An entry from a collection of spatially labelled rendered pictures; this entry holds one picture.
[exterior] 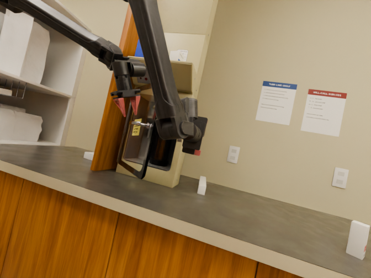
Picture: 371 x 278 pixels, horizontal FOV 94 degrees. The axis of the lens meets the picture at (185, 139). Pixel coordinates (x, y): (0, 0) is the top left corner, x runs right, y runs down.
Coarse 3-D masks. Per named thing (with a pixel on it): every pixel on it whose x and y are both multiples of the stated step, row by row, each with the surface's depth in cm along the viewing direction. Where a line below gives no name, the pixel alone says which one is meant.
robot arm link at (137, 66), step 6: (114, 48) 65; (114, 54) 63; (120, 54) 65; (126, 60) 69; (132, 60) 70; (138, 60) 72; (132, 66) 67; (138, 66) 69; (144, 66) 71; (132, 72) 68; (138, 72) 69; (144, 72) 71
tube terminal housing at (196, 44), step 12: (168, 36) 90; (180, 36) 88; (192, 36) 87; (204, 36) 85; (168, 48) 89; (180, 48) 88; (192, 48) 86; (204, 48) 88; (192, 60) 86; (204, 60) 94; (180, 96) 86; (192, 96) 84; (180, 144) 84; (180, 156) 85; (120, 168) 90; (180, 168) 90; (156, 180) 85; (168, 180) 84
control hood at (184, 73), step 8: (128, 56) 81; (144, 64) 80; (176, 64) 76; (184, 64) 74; (192, 64) 74; (176, 72) 78; (184, 72) 77; (192, 72) 76; (136, 80) 88; (176, 80) 80; (184, 80) 79; (192, 80) 79; (184, 88) 82; (192, 88) 82
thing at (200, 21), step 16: (160, 0) 92; (176, 0) 90; (192, 0) 88; (208, 0) 86; (160, 16) 92; (176, 16) 90; (192, 16) 87; (208, 16) 85; (176, 32) 89; (192, 32) 87; (208, 32) 89
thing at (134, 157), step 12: (144, 96) 78; (144, 108) 76; (132, 120) 84; (144, 120) 73; (144, 132) 71; (132, 144) 78; (144, 144) 69; (120, 156) 87; (132, 156) 76; (144, 156) 67; (132, 168) 73; (144, 168) 66
